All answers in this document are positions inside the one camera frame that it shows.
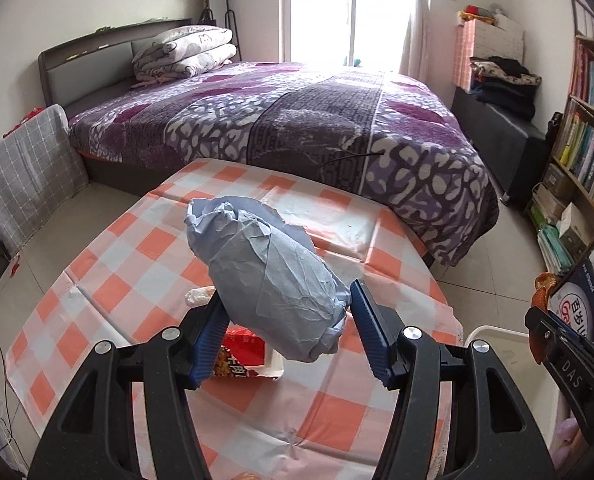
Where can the cardboard tissue box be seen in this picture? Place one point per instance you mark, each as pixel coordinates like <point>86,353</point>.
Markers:
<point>574,227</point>

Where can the pile of folded clothes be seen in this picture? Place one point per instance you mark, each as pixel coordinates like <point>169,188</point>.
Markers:
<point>507,85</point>

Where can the red and yellow toys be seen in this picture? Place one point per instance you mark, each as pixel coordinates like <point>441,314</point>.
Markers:
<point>477,14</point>

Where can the dark wooden bed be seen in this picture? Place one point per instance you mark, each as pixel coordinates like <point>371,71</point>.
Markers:
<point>82,60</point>

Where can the white curtain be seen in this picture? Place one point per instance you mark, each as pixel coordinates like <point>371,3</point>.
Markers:
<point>414,20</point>

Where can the black bag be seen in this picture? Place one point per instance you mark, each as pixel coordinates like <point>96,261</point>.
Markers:
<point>554,127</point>

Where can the orange checked tablecloth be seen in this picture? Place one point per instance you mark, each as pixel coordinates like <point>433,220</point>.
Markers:
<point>127,270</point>

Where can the purple patterned bedspread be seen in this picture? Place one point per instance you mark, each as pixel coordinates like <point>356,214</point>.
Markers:
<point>302,110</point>

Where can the grey checked cushion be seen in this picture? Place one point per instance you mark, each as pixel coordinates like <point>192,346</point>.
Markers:
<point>27,175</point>

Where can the wooden bookshelf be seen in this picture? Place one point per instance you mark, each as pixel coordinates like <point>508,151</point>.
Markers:
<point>562,170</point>

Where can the white plastic bin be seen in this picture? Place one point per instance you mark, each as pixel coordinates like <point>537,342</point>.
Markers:
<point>534,385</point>

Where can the dark storage bench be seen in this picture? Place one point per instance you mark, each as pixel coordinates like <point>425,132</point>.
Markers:
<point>502,145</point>

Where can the pink and white cabinet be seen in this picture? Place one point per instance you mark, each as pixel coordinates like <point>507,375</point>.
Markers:
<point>492,40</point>

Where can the rows of books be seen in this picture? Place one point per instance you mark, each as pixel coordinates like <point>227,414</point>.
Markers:
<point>592,155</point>

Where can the window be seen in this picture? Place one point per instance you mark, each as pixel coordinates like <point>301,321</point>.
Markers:
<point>337,10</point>

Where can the stack of green booklets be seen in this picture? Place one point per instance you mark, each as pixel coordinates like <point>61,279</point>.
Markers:
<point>554,250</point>

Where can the printed water carton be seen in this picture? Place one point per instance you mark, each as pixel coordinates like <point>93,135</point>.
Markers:
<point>589,285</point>

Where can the pink wrapper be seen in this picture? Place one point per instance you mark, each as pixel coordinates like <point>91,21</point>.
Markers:
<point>569,430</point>

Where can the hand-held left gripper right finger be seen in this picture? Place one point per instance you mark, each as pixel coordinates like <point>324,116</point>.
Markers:
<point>372,330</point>

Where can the red cloth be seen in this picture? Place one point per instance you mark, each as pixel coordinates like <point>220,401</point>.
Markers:
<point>24,120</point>

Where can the thin black stick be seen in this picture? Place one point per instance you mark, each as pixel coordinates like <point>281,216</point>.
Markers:
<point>352,156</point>

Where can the crumpled white wrapper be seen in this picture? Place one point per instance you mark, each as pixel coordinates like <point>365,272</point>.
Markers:
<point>199,297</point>

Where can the folded patterned quilt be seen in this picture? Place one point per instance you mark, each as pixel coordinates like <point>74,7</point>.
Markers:
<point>187,50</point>

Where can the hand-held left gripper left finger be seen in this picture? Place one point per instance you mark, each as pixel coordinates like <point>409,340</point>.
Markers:
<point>207,350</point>

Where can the red instant noodle packet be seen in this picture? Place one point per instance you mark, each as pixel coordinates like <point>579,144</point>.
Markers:
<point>242,355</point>

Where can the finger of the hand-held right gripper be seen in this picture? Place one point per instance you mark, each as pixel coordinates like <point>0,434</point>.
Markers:
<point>544,332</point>

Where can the blue-grey paper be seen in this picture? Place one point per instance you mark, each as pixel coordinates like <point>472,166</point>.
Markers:
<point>272,280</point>

